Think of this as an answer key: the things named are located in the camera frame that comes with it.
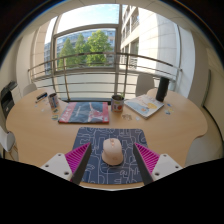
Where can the black cylindrical speaker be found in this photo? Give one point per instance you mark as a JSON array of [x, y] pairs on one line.
[[162, 89]]

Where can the beige computer mouse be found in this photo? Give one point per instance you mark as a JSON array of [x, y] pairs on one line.
[[112, 153]]

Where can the black pen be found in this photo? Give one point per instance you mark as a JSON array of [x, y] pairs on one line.
[[41, 97]]

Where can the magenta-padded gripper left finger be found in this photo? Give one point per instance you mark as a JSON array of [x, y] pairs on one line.
[[75, 160]]

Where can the black printer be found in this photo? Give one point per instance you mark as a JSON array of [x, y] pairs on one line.
[[7, 98]]

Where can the dark blue patterned mouse pad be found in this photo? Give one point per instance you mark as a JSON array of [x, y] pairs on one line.
[[96, 135]]

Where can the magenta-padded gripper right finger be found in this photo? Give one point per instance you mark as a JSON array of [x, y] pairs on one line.
[[150, 160]]

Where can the metal window railing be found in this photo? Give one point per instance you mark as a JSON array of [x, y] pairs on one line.
[[100, 70]]

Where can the tin can plant pot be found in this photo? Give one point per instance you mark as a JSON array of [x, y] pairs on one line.
[[117, 104]]

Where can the light illustrated book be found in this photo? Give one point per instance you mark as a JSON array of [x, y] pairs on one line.
[[145, 106]]

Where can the red magazine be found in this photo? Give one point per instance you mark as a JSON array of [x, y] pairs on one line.
[[85, 112]]

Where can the small printed can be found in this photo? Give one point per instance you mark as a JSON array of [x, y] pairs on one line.
[[53, 101]]

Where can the white chair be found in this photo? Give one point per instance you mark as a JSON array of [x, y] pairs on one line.
[[6, 139], [145, 84], [29, 89]]

